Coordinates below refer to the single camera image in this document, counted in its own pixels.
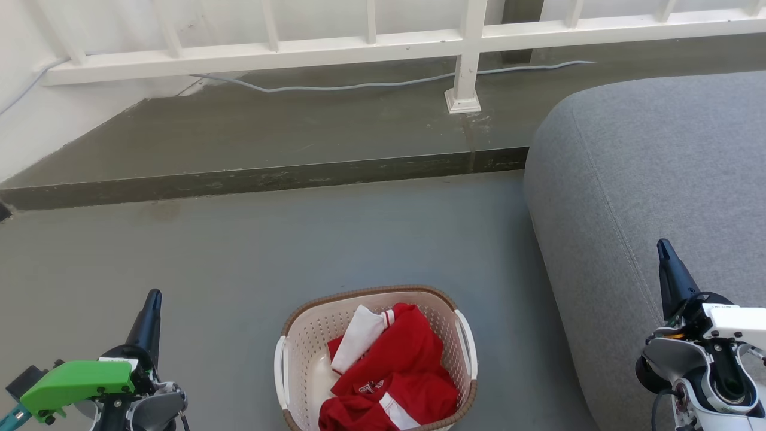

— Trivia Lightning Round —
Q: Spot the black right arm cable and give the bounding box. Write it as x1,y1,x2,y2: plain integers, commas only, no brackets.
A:
651,388,677,431

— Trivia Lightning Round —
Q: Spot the red garment with white trim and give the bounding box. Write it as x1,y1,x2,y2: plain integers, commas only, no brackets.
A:
318,368,461,431

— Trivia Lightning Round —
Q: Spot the beige plastic laundry basket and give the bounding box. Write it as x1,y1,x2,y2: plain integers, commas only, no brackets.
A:
274,285,478,431

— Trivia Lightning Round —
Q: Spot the red garment with white sleeve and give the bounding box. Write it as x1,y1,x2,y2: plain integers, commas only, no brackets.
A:
328,302,446,396

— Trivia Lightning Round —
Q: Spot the thin white wall cable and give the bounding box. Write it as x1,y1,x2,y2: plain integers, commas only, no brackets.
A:
0,57,68,117

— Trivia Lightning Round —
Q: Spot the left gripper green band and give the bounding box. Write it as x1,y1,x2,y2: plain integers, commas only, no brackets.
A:
20,289,163,423

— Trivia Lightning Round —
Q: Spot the white metal railing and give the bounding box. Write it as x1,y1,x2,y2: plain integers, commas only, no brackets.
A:
36,0,766,114

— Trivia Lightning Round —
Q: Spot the grey fabric sofa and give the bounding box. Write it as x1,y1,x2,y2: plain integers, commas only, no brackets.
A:
524,71,766,431

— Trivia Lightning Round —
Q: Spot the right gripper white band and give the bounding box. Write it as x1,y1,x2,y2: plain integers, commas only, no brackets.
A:
657,238,766,351

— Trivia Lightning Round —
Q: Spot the dark grey window pillar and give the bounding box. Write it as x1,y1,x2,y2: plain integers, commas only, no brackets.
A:
501,0,544,64

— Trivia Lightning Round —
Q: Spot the grey floor cable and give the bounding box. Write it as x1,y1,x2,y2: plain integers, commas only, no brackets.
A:
191,60,596,94

